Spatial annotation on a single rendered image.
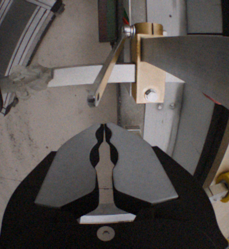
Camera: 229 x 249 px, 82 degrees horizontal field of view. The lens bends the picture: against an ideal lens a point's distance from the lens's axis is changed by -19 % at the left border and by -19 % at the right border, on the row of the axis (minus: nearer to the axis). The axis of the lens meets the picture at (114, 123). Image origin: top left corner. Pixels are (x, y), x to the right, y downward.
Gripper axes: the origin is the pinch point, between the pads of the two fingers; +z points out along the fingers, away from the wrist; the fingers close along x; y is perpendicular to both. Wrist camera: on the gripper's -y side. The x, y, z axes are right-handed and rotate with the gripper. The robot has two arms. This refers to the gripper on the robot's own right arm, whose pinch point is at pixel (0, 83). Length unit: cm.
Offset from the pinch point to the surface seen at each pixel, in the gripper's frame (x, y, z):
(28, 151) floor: 80, 54, 83
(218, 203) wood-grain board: 41, -60, -7
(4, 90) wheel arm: 0.8, -3.3, -3.4
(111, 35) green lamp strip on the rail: -7.1, -24.4, 12.4
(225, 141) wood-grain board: 14, -49, -6
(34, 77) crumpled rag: -0.7, -10.5, -4.1
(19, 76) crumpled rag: -1.4, -8.2, -5.0
